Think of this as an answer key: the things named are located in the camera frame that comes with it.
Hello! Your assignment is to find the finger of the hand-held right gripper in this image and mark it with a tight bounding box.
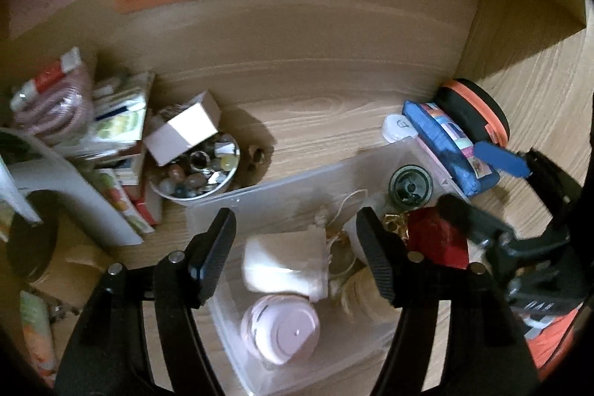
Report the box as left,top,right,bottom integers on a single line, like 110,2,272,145
473,140,583,211
436,194,517,245

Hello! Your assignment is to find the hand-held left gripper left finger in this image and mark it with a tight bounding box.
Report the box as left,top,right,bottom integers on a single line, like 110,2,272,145
53,207,237,396

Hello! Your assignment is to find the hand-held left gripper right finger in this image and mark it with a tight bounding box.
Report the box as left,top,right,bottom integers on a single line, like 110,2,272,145
355,207,541,396

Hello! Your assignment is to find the white face mask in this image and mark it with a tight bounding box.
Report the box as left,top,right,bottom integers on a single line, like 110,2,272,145
316,189,393,285

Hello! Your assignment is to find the cream lotion bottle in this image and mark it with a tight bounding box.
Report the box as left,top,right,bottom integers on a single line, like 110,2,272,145
341,266,400,323

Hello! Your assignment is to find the red pouch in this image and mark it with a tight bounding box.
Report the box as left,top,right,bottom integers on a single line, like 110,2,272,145
406,208,469,269

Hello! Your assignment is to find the white cylindrical container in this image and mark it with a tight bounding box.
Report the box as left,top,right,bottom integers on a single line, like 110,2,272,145
242,231,332,303

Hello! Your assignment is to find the dark green round lid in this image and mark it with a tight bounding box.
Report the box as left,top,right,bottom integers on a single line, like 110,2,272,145
389,164,434,209

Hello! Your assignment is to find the clear plastic bin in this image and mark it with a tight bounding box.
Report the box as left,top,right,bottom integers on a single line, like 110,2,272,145
186,141,471,396

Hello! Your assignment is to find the pink round jar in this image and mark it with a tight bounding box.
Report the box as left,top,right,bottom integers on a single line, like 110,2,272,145
240,295,322,366

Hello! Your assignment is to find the wooden desktop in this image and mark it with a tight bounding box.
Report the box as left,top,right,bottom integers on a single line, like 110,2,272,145
0,22,594,396

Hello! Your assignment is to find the orange and black round case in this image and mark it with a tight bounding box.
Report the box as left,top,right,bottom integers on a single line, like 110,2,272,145
434,78,510,148

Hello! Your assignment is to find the blue patterned pouch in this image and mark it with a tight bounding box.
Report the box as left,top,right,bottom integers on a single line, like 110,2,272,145
401,100,502,196

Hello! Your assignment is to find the white bowl of beads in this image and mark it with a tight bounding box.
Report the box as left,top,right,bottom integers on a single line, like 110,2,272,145
149,131,242,206

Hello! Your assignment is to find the small red box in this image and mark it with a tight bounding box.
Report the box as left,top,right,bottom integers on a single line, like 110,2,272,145
130,187,163,225

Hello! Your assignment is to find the white round lid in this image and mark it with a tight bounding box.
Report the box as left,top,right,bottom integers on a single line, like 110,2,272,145
382,114,416,144

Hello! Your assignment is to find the fruit printed box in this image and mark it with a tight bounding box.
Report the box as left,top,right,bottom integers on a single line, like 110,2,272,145
95,166,156,234

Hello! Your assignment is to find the small white box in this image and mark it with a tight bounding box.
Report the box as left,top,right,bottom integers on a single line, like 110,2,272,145
143,91,222,167

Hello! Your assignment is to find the brown ceramic mug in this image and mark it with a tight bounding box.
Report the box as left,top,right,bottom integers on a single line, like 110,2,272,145
7,210,112,299

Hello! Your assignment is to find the green and orange tube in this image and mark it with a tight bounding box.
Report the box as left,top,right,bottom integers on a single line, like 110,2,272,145
19,290,59,387

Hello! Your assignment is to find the pink coiled cord pack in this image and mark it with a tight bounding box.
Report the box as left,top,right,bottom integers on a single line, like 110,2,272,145
10,48,96,137

